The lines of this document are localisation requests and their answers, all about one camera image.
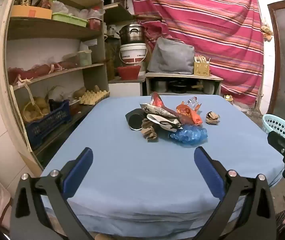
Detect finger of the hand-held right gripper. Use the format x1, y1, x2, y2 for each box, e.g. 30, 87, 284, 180
267, 129, 285, 159

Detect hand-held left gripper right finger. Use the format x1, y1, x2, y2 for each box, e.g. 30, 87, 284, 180
192, 146, 277, 240

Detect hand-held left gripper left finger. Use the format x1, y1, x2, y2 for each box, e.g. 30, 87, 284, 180
10, 147, 94, 240

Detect light blue plastic basket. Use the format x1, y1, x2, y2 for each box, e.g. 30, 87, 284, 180
262, 114, 285, 147

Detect blue plastic bag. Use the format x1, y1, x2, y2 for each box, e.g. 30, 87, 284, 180
169, 124, 208, 147

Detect paper ball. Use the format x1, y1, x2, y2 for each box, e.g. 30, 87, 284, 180
205, 111, 220, 125

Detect orange wrapper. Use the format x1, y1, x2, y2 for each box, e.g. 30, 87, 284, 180
176, 101, 203, 125

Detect maroon wrapper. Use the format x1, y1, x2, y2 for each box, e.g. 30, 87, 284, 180
162, 106, 184, 124

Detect white black printed wrapper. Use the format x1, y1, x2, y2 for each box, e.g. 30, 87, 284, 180
146, 114, 182, 132

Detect clear silver wrapper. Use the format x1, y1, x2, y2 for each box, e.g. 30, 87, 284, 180
185, 97, 202, 111

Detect brown cardboard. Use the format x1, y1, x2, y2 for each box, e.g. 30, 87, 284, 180
141, 119, 158, 143

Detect grey printed wrapper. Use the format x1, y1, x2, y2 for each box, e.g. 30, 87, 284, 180
140, 102, 176, 118

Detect red snack wrapper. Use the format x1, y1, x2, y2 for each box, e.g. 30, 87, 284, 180
150, 92, 165, 108

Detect blue tablecloth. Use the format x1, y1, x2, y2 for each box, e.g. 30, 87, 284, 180
40, 94, 285, 239

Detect blue plastic crate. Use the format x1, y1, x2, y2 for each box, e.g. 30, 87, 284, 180
26, 99, 71, 150

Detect yellow egg carton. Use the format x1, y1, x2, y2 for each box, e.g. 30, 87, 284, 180
79, 90, 110, 105

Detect yellow wicker basket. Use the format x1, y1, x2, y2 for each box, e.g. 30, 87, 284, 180
21, 96, 51, 124

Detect heap of potatoes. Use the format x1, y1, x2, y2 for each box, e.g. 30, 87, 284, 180
29, 97, 50, 120

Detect white container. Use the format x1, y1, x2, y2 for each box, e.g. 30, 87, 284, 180
203, 81, 215, 95

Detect black pan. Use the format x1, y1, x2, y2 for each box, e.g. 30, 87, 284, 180
169, 79, 191, 93

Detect white cabinet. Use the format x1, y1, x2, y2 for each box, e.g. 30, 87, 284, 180
108, 77, 146, 97

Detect small steel pot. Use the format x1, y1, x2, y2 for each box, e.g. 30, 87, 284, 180
155, 80, 168, 93

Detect wooden side table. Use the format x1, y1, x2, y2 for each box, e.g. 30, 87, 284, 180
144, 72, 223, 97

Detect yellow utensil holder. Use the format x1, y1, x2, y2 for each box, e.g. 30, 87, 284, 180
194, 54, 211, 77

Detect hanging garlic bunch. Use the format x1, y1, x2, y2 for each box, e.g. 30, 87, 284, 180
262, 21, 274, 41

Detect red net bag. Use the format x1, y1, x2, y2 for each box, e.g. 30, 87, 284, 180
8, 60, 79, 85

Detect red basin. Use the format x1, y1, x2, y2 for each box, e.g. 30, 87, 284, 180
117, 65, 142, 80

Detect clear plastic container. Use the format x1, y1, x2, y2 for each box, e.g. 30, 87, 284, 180
63, 49, 93, 67

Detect grey cushion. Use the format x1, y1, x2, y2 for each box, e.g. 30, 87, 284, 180
147, 37, 195, 75

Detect white plastic bucket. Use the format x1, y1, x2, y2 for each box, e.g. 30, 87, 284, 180
119, 43, 148, 65

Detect red striped cloth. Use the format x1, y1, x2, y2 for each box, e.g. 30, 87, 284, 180
130, 0, 265, 105

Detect wooden shelf unit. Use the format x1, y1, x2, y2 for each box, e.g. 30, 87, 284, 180
0, 0, 110, 170

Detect large steel pot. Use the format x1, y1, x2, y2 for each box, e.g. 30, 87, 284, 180
119, 24, 145, 45

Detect small red basket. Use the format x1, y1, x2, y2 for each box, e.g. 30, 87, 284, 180
87, 17, 102, 30

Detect green plastic tray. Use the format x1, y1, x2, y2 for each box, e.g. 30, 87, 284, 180
52, 12, 88, 27

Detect clear plastic bags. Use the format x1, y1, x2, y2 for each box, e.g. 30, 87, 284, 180
52, 0, 105, 20

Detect orange box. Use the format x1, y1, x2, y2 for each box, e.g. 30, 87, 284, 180
10, 5, 53, 20

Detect dark wooden wall shelf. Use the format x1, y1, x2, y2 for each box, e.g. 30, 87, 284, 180
104, 1, 135, 24

